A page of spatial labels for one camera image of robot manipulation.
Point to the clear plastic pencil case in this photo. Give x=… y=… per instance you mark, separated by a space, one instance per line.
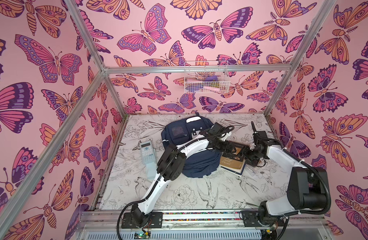
x=250 y=170

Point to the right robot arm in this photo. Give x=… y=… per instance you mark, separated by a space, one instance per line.
x=308 y=187

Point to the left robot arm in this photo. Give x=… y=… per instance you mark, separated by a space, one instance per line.
x=169 y=168

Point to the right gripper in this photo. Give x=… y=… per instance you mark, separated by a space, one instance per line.
x=255 y=137

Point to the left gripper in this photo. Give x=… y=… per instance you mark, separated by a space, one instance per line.
x=225 y=149

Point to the navy blue book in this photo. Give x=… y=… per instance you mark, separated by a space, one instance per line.
x=238 y=172

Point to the white wire basket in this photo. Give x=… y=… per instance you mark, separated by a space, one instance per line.
x=206 y=79

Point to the grey scientific calculator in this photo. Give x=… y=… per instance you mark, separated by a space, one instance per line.
x=147 y=153

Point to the navy blue backpack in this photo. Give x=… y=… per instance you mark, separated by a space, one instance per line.
x=201 y=160

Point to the green circuit board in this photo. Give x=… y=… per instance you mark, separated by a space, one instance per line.
x=140 y=235

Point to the black and tan book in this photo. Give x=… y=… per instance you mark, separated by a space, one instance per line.
x=232 y=162

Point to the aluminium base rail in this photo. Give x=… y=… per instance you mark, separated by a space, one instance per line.
x=202 y=225

